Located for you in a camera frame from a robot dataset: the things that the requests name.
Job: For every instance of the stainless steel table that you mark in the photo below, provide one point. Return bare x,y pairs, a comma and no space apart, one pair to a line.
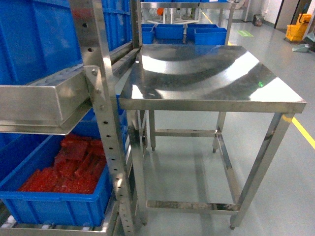
218,79

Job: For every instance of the yellow mop bucket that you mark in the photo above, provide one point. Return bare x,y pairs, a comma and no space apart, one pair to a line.
296,32

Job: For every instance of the stainless steel shelf rack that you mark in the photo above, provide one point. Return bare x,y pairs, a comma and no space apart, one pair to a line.
60,61

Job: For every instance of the blue bin with red parts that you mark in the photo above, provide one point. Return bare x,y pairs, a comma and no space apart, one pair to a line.
52,208

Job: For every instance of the red plastic parts pile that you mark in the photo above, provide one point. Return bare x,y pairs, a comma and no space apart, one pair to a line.
76,169

